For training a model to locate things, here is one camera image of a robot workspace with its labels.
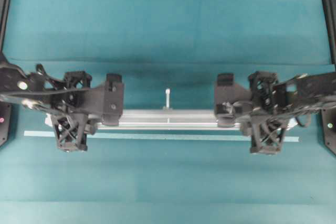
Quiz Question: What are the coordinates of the left black frame post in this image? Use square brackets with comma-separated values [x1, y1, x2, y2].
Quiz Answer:
[0, 0, 11, 51]

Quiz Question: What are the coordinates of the black frame post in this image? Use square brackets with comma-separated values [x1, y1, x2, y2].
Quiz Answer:
[322, 0, 335, 65]
[0, 0, 11, 51]

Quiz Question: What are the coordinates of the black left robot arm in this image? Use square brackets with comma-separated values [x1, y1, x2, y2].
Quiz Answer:
[1, 54, 124, 152]

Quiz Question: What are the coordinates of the teal backdrop cloth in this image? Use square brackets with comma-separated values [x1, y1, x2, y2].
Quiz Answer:
[4, 0, 331, 65]

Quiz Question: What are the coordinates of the large aluminium extrusion rail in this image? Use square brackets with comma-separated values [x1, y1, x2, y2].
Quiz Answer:
[45, 109, 297, 132]

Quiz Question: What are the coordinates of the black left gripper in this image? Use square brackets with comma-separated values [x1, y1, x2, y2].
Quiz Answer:
[50, 71, 124, 152]

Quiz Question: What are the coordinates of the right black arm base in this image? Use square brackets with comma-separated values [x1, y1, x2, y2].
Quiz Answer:
[321, 108, 336, 155]

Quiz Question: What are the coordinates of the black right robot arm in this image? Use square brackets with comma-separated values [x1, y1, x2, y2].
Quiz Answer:
[214, 71, 335, 155]

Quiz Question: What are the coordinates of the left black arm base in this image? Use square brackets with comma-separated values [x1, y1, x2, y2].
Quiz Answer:
[0, 102, 12, 146]

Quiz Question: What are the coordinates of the white centre cable tie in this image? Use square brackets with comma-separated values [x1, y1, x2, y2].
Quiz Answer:
[162, 88, 173, 114]

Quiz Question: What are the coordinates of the light green tape strip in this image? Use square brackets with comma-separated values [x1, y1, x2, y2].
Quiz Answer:
[24, 131, 299, 143]

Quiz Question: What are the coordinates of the right black frame post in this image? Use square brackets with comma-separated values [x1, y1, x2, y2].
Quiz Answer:
[322, 0, 335, 65]

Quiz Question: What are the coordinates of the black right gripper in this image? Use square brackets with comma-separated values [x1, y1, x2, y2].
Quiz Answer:
[214, 71, 289, 154]

